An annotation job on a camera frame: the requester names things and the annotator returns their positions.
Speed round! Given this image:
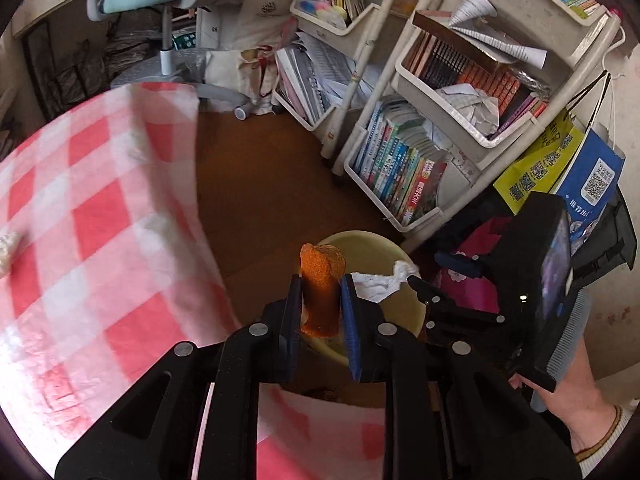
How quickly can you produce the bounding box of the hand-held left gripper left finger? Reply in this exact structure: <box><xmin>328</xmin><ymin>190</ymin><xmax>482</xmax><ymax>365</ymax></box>
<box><xmin>54</xmin><ymin>274</ymin><xmax>306</xmax><ymax>480</ymax></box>

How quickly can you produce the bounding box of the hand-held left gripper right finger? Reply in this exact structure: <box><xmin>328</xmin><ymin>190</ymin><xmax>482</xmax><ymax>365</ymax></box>
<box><xmin>339</xmin><ymin>273</ymin><xmax>583</xmax><ymax>480</ymax></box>

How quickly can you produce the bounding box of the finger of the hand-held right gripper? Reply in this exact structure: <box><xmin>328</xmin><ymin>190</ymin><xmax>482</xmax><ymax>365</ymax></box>
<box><xmin>407</xmin><ymin>276</ymin><xmax>507</xmax><ymax>361</ymax></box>
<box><xmin>434</xmin><ymin>251</ymin><xmax>496</xmax><ymax>281</ymax></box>

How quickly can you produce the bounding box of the orange peel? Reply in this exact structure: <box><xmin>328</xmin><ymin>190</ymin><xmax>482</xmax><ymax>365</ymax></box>
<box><xmin>299</xmin><ymin>242</ymin><xmax>347</xmax><ymax>338</ymax></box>

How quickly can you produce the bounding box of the white tissue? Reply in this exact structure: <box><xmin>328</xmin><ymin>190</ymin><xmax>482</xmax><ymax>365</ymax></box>
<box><xmin>350</xmin><ymin>260</ymin><xmax>421</xmax><ymax>303</ymax></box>

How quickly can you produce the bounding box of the yellow waste bin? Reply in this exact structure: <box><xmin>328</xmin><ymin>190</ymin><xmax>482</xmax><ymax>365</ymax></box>
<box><xmin>306</xmin><ymin>230</ymin><xmax>428</xmax><ymax>367</ymax></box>

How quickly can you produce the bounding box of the person's right forearm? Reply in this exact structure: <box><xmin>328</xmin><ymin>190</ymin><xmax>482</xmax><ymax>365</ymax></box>
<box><xmin>570</xmin><ymin>404</ymin><xmax>632</xmax><ymax>467</ymax></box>

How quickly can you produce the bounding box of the person's right hand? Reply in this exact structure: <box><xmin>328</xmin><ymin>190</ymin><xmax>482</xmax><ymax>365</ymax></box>
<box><xmin>509</xmin><ymin>339</ymin><xmax>620</xmax><ymax>455</ymax></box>

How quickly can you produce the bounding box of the pink bag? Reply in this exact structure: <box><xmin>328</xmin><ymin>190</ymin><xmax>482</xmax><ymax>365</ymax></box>
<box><xmin>432</xmin><ymin>215</ymin><xmax>517</xmax><ymax>314</ymax></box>

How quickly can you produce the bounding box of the black mesh bag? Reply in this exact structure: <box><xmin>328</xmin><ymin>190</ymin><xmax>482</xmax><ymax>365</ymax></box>
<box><xmin>570</xmin><ymin>195</ymin><xmax>639</xmax><ymax>292</ymax></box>

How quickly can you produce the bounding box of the yellow paper bag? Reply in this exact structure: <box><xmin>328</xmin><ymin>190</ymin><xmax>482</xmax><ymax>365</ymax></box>
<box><xmin>492</xmin><ymin>110</ymin><xmax>587</xmax><ymax>217</ymax></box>

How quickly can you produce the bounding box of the blue paper bag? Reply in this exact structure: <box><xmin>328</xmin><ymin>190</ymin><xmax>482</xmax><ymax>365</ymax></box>
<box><xmin>552</xmin><ymin>127</ymin><xmax>627</xmax><ymax>262</ymax></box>

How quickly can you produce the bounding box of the row of blue green books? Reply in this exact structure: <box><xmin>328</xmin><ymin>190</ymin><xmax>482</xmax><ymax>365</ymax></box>
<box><xmin>350</xmin><ymin>102</ymin><xmax>449</xmax><ymax>227</ymax></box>

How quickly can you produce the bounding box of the crumpled white paper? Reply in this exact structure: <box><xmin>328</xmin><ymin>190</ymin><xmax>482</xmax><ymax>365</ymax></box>
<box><xmin>435</xmin><ymin>85</ymin><xmax>502</xmax><ymax>139</ymax></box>

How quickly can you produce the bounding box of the wide white book cart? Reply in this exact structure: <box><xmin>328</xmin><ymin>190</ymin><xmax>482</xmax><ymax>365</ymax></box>
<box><xmin>331</xmin><ymin>0</ymin><xmax>623</xmax><ymax>235</ymax></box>

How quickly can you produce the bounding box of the row of dark books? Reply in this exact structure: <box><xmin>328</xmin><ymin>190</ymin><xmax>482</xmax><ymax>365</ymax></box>
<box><xmin>405</xmin><ymin>30</ymin><xmax>549</xmax><ymax>134</ymax></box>

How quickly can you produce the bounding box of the stack of papers and notebooks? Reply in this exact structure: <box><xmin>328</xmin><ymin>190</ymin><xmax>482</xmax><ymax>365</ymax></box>
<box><xmin>275</xmin><ymin>32</ymin><xmax>362</xmax><ymax>122</ymax></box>

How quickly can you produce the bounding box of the folded white paper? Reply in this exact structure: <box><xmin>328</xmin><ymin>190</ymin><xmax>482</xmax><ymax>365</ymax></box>
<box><xmin>447</xmin><ymin>0</ymin><xmax>547</xmax><ymax>69</ymax></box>

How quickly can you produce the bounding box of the red print tote bag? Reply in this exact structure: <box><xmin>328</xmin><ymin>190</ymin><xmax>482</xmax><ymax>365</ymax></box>
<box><xmin>237</xmin><ymin>45</ymin><xmax>282</xmax><ymax>117</ymax></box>

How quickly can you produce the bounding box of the narrow white book cart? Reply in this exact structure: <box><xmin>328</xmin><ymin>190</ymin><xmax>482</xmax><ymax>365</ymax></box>
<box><xmin>272</xmin><ymin>0</ymin><xmax>401</xmax><ymax>161</ymax></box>

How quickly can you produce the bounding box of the blue printed package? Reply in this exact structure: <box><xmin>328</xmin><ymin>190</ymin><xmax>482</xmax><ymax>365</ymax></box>
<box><xmin>171</xmin><ymin>29</ymin><xmax>199</xmax><ymax>52</ymax></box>

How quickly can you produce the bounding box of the large white cloth bag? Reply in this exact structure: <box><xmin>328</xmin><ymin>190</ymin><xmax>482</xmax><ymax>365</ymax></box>
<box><xmin>235</xmin><ymin>0</ymin><xmax>297</xmax><ymax>52</ymax></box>

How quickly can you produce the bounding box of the clear bag black trim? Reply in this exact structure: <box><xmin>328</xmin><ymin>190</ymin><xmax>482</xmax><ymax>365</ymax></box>
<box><xmin>97</xmin><ymin>17</ymin><xmax>161</xmax><ymax>63</ymax></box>
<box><xmin>22</xmin><ymin>22</ymin><xmax>101</xmax><ymax>108</ymax></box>

